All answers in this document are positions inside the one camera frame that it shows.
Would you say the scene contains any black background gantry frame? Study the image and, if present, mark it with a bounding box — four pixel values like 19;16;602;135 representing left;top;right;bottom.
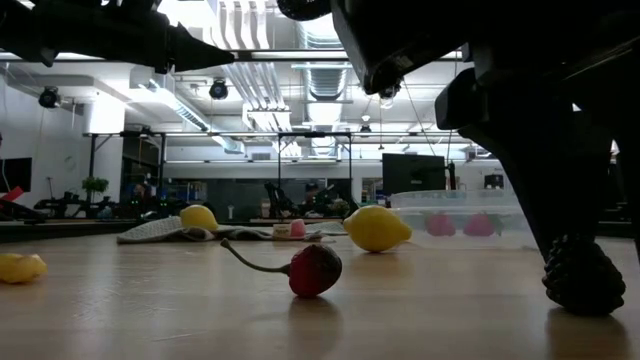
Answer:
276;130;354;204

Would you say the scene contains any green potted plant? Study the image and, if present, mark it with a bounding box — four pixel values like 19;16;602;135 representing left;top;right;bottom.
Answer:
81;175;110;204

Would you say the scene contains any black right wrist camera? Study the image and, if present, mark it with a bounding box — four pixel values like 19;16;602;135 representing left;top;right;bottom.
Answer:
329;0;471;97

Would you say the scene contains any small dark red fruit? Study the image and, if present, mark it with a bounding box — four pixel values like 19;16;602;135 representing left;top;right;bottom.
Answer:
425;212;457;238

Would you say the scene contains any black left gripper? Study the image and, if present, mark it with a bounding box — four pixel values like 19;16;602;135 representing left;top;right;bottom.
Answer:
116;0;237;76

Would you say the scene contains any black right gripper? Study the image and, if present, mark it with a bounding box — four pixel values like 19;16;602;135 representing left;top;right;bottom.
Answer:
433;0;640;262

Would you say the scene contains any yellow lemon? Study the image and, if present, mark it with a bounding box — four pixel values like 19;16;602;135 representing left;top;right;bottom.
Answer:
179;203;220;233
342;204;414;254

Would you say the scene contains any small yellow banana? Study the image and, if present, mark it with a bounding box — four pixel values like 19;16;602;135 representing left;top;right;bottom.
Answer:
0;252;49;285

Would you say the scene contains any black ceiling-hung camera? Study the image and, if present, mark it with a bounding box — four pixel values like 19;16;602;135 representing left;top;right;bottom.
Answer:
208;77;230;101
37;85;61;110
378;79;404;100

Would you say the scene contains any grey knitted cloth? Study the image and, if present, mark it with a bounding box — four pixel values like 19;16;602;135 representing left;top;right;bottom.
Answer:
116;214;351;245

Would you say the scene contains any dark blackberry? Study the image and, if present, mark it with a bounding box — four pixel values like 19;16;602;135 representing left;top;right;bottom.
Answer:
541;233;627;317

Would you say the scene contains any red object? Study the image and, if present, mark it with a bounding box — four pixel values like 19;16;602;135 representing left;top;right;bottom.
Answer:
0;185;25;204

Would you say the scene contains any dark wall screen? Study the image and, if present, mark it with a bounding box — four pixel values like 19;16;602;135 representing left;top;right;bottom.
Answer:
0;156;33;194

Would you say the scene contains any black monitor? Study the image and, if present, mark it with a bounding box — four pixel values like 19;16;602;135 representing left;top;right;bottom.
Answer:
381;152;447;197

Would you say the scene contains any person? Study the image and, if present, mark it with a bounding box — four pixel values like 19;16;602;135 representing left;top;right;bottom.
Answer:
130;182;151;214
302;182;324;214

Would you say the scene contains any silver air duct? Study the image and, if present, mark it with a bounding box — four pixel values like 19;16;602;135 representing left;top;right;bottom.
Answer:
294;19;351;156

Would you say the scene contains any clear plastic tupperware container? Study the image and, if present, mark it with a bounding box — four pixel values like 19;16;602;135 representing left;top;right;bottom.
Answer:
389;188;539;251

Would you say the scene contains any red strawberry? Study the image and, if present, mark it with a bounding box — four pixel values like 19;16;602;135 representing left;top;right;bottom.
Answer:
462;212;504;238

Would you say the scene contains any red cherry with stem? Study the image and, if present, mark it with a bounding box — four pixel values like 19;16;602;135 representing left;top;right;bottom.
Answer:
219;237;344;300

